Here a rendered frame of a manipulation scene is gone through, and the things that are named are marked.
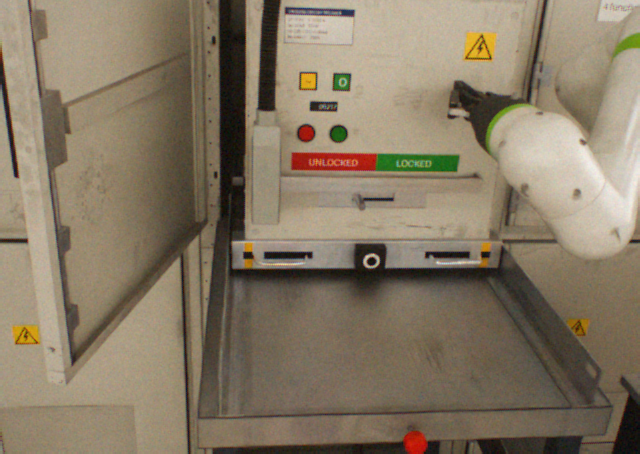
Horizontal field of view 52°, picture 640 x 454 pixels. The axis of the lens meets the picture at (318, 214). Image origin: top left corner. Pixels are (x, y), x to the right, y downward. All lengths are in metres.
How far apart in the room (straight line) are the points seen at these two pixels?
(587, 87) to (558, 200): 0.46
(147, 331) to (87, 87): 0.79
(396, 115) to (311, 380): 0.50
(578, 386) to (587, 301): 0.75
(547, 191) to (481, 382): 0.36
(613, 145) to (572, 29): 0.61
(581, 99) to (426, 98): 0.29
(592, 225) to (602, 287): 0.95
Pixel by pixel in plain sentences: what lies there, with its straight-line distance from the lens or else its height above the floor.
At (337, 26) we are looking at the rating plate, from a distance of 1.19.
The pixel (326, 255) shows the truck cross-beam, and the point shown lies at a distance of 1.31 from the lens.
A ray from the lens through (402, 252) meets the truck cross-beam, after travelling 1.33.
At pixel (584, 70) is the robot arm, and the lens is 1.32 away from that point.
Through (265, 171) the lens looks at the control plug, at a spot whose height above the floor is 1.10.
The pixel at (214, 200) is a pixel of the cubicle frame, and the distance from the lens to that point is 1.55.
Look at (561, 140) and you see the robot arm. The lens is 0.87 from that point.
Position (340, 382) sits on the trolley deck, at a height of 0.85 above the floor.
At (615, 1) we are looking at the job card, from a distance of 1.61.
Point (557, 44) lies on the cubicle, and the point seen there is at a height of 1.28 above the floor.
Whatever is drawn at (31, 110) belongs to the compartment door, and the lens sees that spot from 0.91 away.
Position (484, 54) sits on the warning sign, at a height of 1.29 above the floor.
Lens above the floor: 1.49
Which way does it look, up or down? 23 degrees down
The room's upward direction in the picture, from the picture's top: 3 degrees clockwise
